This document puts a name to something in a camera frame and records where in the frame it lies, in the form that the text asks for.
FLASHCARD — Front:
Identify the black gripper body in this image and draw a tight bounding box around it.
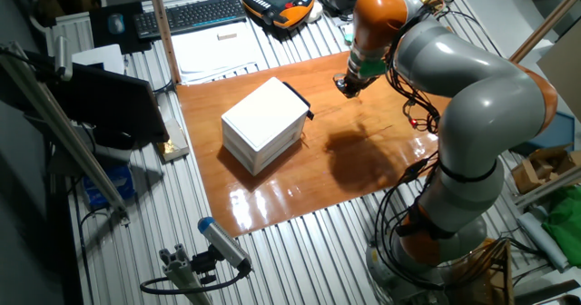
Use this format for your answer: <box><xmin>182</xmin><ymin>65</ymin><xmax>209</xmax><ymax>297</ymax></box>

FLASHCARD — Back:
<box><xmin>345</xmin><ymin>68</ymin><xmax>380</xmax><ymax>93</ymax></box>

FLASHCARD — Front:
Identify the white drawer with black handle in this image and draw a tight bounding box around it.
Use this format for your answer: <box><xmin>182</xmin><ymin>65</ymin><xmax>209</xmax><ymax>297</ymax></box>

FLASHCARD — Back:
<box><xmin>281</xmin><ymin>81</ymin><xmax>315</xmax><ymax>122</ymax></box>

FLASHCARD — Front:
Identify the open cardboard box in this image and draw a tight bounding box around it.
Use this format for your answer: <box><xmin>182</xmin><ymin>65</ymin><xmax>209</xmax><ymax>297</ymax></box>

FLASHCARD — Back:
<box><xmin>511</xmin><ymin>143</ymin><xmax>581</xmax><ymax>195</ymax></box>

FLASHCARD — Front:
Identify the white round object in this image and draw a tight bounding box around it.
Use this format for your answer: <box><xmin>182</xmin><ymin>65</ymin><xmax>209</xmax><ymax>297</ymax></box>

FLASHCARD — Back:
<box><xmin>304</xmin><ymin>0</ymin><xmax>324</xmax><ymax>24</ymax></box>

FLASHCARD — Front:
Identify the brown wooden board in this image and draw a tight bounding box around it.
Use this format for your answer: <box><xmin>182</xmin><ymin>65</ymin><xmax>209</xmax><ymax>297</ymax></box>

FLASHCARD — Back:
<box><xmin>175</xmin><ymin>50</ymin><xmax>455</xmax><ymax>239</ymax></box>

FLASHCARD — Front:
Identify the white paper stack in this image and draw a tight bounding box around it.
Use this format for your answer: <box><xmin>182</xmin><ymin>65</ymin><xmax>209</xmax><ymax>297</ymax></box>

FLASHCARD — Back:
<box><xmin>170</xmin><ymin>21</ymin><xmax>264</xmax><ymax>84</ymax></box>

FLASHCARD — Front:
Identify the black computer keyboard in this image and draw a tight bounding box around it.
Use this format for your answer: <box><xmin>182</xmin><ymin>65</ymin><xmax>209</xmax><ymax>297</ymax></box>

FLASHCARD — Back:
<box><xmin>133</xmin><ymin>0</ymin><xmax>249</xmax><ymax>41</ymax></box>

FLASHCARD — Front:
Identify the small gold box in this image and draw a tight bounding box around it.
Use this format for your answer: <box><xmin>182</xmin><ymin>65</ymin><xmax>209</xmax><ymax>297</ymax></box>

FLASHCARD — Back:
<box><xmin>156</xmin><ymin>117</ymin><xmax>191</xmax><ymax>162</ymax></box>

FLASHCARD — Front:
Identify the blue box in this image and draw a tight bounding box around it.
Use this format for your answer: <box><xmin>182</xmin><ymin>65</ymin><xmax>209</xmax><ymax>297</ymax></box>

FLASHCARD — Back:
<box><xmin>512</xmin><ymin>110</ymin><xmax>576</xmax><ymax>157</ymax></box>

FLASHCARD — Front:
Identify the brown cardboard sheet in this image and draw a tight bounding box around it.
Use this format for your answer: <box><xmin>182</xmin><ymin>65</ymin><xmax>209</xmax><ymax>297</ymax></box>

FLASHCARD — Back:
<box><xmin>537</xmin><ymin>32</ymin><xmax>581</xmax><ymax>124</ymax></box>

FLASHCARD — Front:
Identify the aluminium bar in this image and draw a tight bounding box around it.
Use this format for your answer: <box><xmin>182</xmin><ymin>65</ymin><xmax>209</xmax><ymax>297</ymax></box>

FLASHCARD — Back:
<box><xmin>515</xmin><ymin>166</ymin><xmax>581</xmax><ymax>209</ymax></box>

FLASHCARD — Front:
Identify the wooden crate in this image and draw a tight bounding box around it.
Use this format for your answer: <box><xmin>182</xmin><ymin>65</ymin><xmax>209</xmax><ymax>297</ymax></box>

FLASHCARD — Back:
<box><xmin>447</xmin><ymin>236</ymin><xmax>517</xmax><ymax>305</ymax></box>

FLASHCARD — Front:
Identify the grey computer mouse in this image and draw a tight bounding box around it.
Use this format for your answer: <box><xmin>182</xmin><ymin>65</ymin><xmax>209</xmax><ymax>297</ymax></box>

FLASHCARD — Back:
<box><xmin>107</xmin><ymin>13</ymin><xmax>126</xmax><ymax>35</ymax></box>

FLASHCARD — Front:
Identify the black monitor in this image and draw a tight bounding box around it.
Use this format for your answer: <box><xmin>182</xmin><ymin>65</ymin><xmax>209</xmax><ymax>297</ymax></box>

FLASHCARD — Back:
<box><xmin>26</xmin><ymin>50</ymin><xmax>170</xmax><ymax>151</ymax></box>

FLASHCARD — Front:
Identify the white roll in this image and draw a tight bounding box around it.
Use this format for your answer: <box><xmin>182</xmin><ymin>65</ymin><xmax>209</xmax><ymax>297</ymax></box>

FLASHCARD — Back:
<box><xmin>517</xmin><ymin>212</ymin><xmax>571</xmax><ymax>272</ymax></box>

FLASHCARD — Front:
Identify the white flat box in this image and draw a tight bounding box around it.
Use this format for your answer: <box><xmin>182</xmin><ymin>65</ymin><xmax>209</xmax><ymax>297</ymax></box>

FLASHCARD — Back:
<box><xmin>71</xmin><ymin>44</ymin><xmax>126</xmax><ymax>75</ymax></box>

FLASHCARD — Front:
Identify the black mouse pad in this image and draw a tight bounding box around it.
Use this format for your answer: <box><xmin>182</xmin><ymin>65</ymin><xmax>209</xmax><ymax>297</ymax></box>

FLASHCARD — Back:
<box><xmin>88</xmin><ymin>0</ymin><xmax>153</xmax><ymax>55</ymax></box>

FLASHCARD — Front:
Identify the green cloth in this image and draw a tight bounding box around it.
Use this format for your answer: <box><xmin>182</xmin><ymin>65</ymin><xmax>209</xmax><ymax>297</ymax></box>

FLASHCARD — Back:
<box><xmin>542</xmin><ymin>184</ymin><xmax>581</xmax><ymax>269</ymax></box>

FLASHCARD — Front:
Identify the blue packet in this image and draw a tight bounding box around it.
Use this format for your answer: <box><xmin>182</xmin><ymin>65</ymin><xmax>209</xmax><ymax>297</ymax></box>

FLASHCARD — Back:
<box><xmin>81</xmin><ymin>163</ymin><xmax>136</xmax><ymax>209</ymax></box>

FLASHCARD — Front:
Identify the long aluminium strut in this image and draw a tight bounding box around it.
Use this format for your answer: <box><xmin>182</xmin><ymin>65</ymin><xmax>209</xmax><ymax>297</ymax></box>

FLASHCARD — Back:
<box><xmin>0</xmin><ymin>41</ymin><xmax>131</xmax><ymax>227</ymax></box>

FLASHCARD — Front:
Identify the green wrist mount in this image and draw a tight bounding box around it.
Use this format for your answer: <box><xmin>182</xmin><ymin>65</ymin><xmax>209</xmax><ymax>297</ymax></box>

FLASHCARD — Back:
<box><xmin>349</xmin><ymin>45</ymin><xmax>387</xmax><ymax>79</ymax></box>

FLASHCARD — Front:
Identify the white drawer cabinet frame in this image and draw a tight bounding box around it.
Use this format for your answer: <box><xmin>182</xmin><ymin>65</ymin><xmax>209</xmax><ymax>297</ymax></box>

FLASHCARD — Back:
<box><xmin>221</xmin><ymin>76</ymin><xmax>310</xmax><ymax>177</ymax></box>

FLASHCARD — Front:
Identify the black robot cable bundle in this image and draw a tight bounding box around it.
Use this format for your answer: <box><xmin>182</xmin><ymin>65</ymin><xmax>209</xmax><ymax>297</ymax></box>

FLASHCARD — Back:
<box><xmin>371</xmin><ymin>3</ymin><xmax>455</xmax><ymax>292</ymax></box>

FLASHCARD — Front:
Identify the wooden frame post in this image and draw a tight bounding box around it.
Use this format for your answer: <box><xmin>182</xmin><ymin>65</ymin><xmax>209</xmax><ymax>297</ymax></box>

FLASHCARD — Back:
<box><xmin>508</xmin><ymin>0</ymin><xmax>581</xmax><ymax>64</ymax></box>
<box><xmin>145</xmin><ymin>0</ymin><xmax>182</xmax><ymax>84</ymax></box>

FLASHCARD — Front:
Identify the grey camera with blue end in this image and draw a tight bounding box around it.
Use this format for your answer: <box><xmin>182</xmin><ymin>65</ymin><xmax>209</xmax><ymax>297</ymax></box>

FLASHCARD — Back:
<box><xmin>190</xmin><ymin>216</ymin><xmax>253</xmax><ymax>286</ymax></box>

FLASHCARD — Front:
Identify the aluminium profile mount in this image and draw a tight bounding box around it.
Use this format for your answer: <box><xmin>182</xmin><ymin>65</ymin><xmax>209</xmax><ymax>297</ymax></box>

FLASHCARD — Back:
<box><xmin>158</xmin><ymin>243</ymin><xmax>214</xmax><ymax>305</ymax></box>

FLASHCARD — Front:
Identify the black camera cable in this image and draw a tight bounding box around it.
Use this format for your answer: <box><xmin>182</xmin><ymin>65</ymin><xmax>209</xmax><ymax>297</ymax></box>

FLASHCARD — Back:
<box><xmin>139</xmin><ymin>268</ymin><xmax>251</xmax><ymax>296</ymax></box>

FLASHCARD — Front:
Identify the silver camera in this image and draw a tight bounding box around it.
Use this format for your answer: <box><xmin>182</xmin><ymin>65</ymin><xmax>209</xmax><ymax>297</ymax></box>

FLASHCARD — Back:
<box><xmin>53</xmin><ymin>34</ymin><xmax>74</xmax><ymax>83</ymax></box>

